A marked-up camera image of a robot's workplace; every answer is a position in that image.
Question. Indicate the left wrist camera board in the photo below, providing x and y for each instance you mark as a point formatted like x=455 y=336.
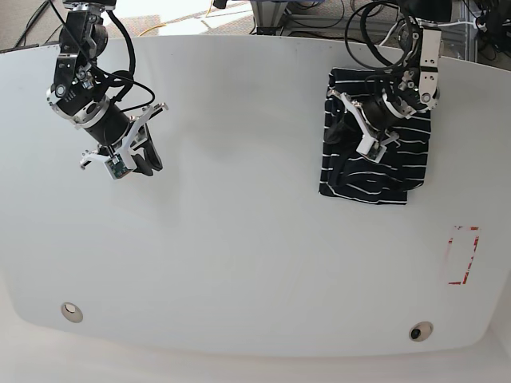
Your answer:
x=371 y=149

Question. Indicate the right table cable grommet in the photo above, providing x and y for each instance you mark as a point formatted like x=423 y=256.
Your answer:
x=421 y=331

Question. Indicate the left table cable grommet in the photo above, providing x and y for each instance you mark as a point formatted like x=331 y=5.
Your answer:
x=71 y=312

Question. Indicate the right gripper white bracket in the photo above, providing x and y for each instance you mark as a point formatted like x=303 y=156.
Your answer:
x=117 y=133

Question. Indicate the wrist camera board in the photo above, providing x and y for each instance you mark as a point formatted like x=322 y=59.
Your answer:
x=116 y=167
x=371 y=149

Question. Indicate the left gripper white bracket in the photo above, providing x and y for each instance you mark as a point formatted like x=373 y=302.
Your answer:
x=358 y=119

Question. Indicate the red tape rectangle marking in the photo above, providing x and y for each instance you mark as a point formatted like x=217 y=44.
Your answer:
x=461 y=250

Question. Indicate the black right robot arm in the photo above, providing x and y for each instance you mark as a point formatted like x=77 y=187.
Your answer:
x=78 y=80

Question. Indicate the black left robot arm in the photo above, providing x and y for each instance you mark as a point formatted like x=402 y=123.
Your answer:
x=403 y=88

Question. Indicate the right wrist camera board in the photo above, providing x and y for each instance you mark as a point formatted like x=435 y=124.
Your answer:
x=116 y=167

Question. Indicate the table cable grommet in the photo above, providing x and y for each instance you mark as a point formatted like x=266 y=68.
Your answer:
x=421 y=331
x=71 y=312

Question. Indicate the grey aluminium frame stand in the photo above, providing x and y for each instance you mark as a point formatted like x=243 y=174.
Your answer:
x=385 y=24

